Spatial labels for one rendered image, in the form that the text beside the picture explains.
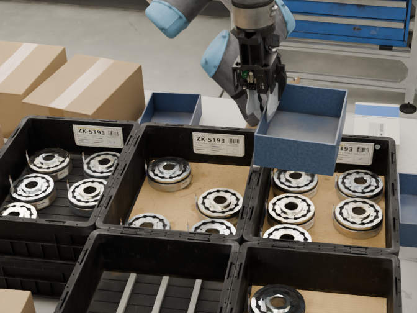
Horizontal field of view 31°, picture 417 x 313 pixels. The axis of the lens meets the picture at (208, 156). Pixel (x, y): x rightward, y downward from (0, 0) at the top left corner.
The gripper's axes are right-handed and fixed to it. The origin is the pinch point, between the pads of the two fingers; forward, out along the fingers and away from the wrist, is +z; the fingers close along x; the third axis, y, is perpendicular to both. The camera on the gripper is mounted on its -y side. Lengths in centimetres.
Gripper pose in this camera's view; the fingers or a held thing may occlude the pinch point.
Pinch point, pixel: (265, 113)
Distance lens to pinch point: 148.3
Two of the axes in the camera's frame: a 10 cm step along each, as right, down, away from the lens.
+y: -2.9, 5.6, -7.8
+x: 9.5, 0.8, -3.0
